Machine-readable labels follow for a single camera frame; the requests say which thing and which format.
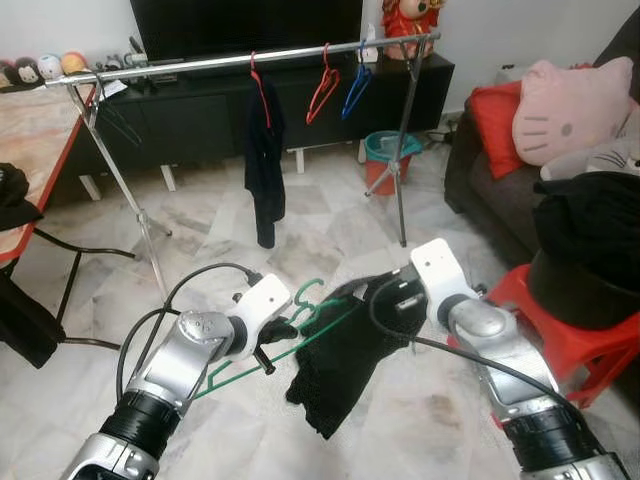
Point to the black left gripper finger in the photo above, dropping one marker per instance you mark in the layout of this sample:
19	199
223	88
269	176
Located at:
308	330
305	315

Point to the black knit garment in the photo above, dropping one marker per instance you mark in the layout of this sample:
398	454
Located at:
340	370

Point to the green plastic hanger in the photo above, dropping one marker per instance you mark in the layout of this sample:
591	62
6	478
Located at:
225	380

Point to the red plastic hanger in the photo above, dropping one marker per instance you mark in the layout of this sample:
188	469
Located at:
326	68
258	85

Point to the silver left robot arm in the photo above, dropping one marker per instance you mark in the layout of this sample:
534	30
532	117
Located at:
180	350

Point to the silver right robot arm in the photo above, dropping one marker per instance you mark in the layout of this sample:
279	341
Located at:
500	345

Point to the blue plastic hanger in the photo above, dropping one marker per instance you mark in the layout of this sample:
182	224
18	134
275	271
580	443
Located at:
360	65

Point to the red waste bin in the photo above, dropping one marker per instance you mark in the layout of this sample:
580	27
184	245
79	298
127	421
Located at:
380	180

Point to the dark brown sofa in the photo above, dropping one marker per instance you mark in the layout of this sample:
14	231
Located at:
495	205

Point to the navy blue garment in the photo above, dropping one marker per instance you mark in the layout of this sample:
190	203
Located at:
265	170

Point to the red plastic stool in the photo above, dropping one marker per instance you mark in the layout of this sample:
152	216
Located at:
570	345

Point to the red cushion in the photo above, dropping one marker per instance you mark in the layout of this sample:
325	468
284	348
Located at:
495	125

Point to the black clothes pile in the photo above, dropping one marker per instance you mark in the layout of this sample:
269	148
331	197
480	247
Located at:
590	220

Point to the black television console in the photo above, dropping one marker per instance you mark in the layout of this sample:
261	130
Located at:
200	120

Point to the grey plush toy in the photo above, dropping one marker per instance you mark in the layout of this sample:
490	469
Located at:
600	160

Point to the white pink tissue box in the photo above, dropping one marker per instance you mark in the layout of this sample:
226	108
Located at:
370	52

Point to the side table with grey cloth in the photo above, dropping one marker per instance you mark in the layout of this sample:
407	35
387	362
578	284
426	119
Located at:
512	75

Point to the black cloth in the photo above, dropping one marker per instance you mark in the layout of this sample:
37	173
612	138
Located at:
15	195
25	320

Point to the pink cat plush cushion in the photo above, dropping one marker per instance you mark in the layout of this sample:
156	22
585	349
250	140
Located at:
575	110

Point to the red fortune god figurine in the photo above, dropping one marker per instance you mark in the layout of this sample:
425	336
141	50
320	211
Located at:
410	30

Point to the silver metal clothes rack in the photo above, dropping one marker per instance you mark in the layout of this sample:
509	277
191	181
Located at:
180	65

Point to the black television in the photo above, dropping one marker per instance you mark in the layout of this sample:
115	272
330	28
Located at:
250	25

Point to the white papers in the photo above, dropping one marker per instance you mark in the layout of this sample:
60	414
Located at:
110	88

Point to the orange round plush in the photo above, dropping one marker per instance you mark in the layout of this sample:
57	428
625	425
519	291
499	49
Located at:
74	63

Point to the white round plush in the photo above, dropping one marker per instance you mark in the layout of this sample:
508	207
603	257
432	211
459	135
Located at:
50	66

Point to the black faced round plush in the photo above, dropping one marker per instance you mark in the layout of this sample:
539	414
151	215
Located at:
25	72

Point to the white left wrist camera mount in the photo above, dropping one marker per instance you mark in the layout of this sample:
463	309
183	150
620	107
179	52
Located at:
262	300

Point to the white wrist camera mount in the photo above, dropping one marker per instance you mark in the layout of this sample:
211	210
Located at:
262	300
440	275

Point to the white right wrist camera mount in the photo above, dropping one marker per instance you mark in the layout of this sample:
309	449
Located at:
440	275

